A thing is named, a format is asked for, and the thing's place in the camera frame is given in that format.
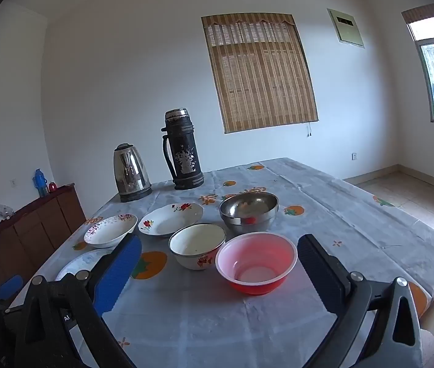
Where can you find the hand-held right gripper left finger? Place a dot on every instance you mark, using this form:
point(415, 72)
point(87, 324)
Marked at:
point(117, 272)

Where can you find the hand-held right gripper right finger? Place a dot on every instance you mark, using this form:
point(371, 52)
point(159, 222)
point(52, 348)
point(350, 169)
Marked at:
point(318, 272)

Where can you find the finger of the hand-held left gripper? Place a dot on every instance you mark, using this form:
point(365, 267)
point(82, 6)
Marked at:
point(10, 286)

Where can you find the red plastic bowl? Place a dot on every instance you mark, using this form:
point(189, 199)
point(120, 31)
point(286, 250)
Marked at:
point(257, 260)

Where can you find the red-rimmed steel bowl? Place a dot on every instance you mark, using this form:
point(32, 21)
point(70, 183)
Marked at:
point(196, 243)

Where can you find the stainless steel bowl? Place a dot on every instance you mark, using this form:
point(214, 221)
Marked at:
point(247, 209)

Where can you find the plain white plate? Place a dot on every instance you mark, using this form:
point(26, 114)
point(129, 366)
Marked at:
point(79, 262)

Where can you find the white plate purple floral rim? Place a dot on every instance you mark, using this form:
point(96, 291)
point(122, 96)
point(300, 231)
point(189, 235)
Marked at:
point(109, 230)

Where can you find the orange fruit print tablecloth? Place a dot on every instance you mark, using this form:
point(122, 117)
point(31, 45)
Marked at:
point(335, 214)

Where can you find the brown wooden cabinet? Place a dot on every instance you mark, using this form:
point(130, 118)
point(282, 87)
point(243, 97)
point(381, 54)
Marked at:
point(37, 230)

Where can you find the clear plastic item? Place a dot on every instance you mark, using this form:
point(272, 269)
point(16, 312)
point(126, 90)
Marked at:
point(5, 211)

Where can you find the white plate red flowers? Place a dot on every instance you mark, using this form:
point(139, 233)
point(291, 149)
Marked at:
point(169, 218)

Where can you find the stainless steel electric kettle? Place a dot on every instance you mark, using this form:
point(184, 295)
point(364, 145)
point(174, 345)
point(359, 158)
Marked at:
point(130, 172)

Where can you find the small red object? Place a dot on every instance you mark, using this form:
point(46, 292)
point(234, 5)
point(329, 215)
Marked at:
point(53, 187)

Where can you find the blue bottle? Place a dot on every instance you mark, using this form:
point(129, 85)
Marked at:
point(39, 182)

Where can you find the worn black thermos flask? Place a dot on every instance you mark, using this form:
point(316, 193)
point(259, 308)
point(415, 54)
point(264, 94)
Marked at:
point(184, 149)

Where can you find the large bamboo window blind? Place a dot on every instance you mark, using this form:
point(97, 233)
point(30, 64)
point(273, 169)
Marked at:
point(259, 73)

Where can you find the small bamboo window blind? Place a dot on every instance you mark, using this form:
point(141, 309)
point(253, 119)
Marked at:
point(424, 11)

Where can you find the green wall panel box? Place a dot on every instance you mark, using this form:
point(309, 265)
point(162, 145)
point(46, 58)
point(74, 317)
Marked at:
point(345, 28)

